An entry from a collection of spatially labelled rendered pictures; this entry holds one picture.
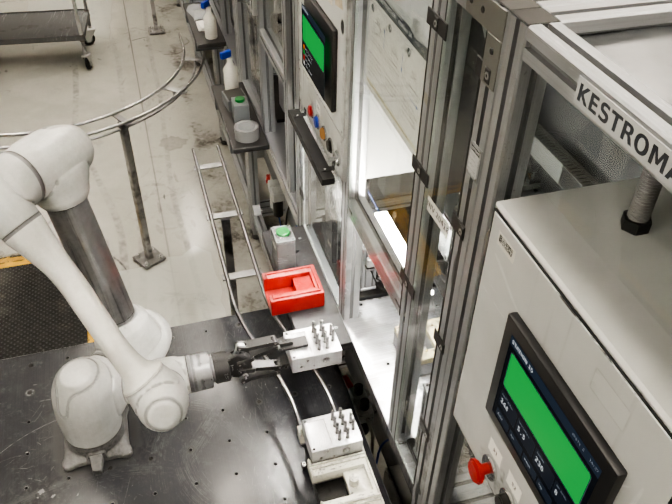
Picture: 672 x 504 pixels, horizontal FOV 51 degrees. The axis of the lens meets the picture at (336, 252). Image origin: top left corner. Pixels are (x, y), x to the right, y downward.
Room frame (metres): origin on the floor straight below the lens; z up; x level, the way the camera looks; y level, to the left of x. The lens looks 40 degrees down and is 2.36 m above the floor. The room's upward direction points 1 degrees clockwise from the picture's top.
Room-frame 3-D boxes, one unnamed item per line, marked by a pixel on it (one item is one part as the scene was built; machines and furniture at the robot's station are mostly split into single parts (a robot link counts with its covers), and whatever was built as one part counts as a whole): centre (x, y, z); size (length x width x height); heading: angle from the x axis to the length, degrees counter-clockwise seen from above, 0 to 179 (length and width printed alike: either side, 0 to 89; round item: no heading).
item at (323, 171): (1.61, 0.07, 1.37); 0.36 x 0.04 x 0.04; 17
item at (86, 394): (1.17, 0.65, 0.85); 0.18 x 0.16 x 0.22; 155
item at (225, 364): (1.13, 0.25, 1.03); 0.09 x 0.07 x 0.08; 107
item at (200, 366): (1.11, 0.32, 1.03); 0.09 x 0.06 x 0.09; 17
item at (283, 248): (1.65, 0.15, 0.97); 0.08 x 0.08 x 0.12; 17
